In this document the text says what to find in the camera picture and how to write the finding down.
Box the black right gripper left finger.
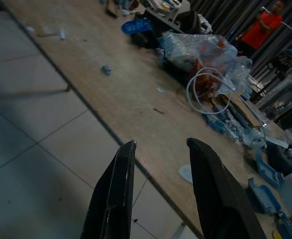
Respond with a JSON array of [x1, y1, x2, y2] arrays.
[[81, 140, 137, 239]]

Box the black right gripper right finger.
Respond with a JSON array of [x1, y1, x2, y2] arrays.
[[186, 137, 267, 239]]

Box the clear plastic trash bag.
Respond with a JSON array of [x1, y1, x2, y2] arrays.
[[157, 30, 253, 100]]

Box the pale blue oval scrap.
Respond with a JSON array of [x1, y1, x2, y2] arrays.
[[177, 163, 194, 185]]

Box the blue plastic tray part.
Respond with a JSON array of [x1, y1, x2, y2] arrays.
[[247, 177, 279, 215]]

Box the blue perforated strip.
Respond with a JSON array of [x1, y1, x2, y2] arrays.
[[274, 211, 292, 239]]

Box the crumpled blue plastic wrap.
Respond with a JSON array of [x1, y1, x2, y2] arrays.
[[203, 109, 269, 150]]

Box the black curved object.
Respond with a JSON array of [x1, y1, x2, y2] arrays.
[[265, 140, 292, 176]]

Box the brown cardboard piece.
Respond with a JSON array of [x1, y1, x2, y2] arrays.
[[210, 91, 263, 129]]

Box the small blue crumpled scrap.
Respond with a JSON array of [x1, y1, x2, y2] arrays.
[[100, 64, 112, 76]]

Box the person in red shirt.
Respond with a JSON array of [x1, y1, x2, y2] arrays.
[[235, 0, 285, 59]]

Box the black chair back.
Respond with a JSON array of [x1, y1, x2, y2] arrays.
[[174, 9, 206, 34]]

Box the grey curtain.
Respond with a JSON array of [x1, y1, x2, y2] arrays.
[[203, 0, 292, 83]]

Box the blue plastic bracket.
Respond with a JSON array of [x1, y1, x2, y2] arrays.
[[253, 145, 286, 189]]

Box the white coiled cable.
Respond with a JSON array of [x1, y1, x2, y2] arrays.
[[186, 66, 270, 142]]

